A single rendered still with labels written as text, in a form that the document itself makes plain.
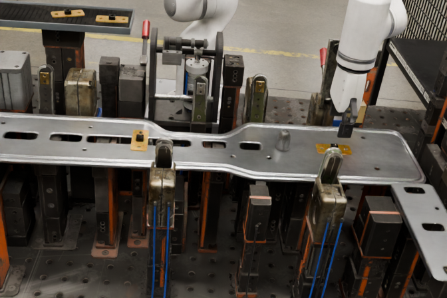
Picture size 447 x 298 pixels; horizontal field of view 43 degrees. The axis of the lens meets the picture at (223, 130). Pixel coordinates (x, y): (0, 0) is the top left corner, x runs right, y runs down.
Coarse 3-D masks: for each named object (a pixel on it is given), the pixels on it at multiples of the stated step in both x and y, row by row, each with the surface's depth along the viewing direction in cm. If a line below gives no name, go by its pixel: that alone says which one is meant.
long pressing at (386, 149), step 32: (0, 128) 134; (32, 128) 135; (64, 128) 136; (96, 128) 138; (128, 128) 139; (160, 128) 140; (256, 128) 144; (288, 128) 145; (320, 128) 146; (0, 160) 125; (32, 160) 126; (64, 160) 127; (96, 160) 128; (128, 160) 128; (192, 160) 130; (224, 160) 131; (256, 160) 132; (288, 160) 134; (320, 160) 135; (352, 160) 136; (384, 160) 137; (416, 160) 139
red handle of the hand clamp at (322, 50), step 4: (324, 48) 152; (320, 52) 153; (324, 52) 152; (320, 56) 152; (324, 56) 151; (320, 60) 152; (324, 60) 151; (324, 64) 150; (328, 92) 147; (328, 96) 147; (324, 100) 147; (328, 100) 147
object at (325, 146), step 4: (316, 144) 140; (320, 144) 140; (324, 144) 140; (328, 144) 140; (332, 144) 139; (340, 144) 141; (324, 148) 139; (328, 148) 139; (340, 148) 139; (344, 148) 140; (348, 148) 140; (320, 152) 137; (324, 152) 137; (344, 152) 138; (348, 152) 138
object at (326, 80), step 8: (336, 40) 141; (328, 48) 142; (336, 48) 138; (328, 56) 142; (336, 56) 143; (328, 64) 142; (336, 64) 144; (328, 72) 143; (328, 80) 145; (328, 88) 146; (320, 104) 147
